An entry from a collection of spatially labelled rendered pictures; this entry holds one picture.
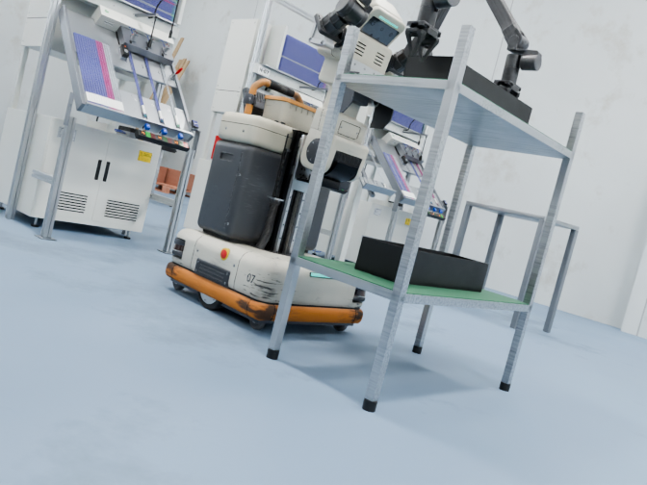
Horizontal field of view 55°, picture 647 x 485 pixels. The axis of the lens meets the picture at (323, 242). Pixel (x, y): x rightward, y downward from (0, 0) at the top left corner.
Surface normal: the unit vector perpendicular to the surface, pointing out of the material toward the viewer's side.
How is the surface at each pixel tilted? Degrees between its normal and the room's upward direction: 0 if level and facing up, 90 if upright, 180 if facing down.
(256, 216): 90
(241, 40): 90
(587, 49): 90
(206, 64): 90
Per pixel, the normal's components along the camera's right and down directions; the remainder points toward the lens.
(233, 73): -0.66, -0.11
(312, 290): 0.70, 0.22
